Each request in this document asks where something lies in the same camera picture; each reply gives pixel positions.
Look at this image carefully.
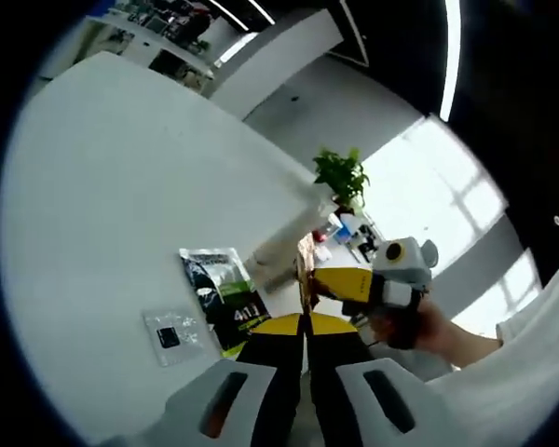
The silver skincare sachet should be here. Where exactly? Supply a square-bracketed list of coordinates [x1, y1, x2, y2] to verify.
[142, 305, 214, 368]

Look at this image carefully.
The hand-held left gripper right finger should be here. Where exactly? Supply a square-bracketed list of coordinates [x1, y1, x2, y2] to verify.
[306, 312, 448, 447]

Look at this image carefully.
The person's right hand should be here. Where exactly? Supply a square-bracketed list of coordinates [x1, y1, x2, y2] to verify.
[370, 297, 433, 351]

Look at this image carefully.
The gold skincare sachet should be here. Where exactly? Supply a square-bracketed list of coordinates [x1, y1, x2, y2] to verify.
[295, 232, 321, 323]

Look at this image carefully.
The white office counter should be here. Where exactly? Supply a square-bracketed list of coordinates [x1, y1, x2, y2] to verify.
[85, 0, 216, 93]

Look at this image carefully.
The white skincare tube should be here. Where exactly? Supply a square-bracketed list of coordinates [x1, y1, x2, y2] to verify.
[252, 175, 342, 292]

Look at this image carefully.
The green potted plant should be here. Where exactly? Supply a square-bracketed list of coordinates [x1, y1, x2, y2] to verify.
[311, 146, 373, 210]

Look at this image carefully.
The black desk gadget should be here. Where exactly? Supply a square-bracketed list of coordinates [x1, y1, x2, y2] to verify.
[355, 222, 384, 263]

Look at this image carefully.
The dark green skincare sachet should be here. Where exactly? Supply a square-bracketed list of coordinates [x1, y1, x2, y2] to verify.
[178, 245, 272, 360]

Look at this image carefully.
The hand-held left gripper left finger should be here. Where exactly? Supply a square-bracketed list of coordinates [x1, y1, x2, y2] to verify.
[162, 314, 307, 447]

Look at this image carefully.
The large window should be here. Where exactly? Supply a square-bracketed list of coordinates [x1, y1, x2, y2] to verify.
[361, 117, 510, 323]

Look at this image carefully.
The short ceiling light strip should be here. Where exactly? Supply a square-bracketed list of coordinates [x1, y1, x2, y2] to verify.
[439, 0, 463, 121]

